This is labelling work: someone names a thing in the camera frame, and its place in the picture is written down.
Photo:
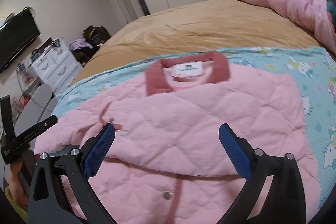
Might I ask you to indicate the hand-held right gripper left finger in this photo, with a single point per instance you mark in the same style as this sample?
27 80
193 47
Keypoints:
101 150

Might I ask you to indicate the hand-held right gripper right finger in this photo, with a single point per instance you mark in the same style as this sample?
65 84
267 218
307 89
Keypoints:
236 150

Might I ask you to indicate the pink quilted blanket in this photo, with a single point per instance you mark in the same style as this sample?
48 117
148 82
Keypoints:
183 121

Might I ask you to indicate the purple clothes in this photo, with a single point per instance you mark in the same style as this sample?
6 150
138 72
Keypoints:
78 44

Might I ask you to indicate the person's left hand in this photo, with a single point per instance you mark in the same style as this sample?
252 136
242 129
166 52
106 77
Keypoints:
18 182

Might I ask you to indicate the white drawer cabinet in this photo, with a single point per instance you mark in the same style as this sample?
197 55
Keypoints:
57 66

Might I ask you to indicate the light blue cartoon printed blanket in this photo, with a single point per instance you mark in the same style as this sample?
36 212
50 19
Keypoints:
302 71

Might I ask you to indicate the black television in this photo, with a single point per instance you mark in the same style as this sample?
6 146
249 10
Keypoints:
15 37

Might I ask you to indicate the black bag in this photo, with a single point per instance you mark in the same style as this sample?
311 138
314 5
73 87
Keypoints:
97 33

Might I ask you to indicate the orange-tan bed cover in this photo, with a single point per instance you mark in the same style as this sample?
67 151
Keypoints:
197 29

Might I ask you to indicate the pink duvet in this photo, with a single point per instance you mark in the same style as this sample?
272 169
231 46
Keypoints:
294 3

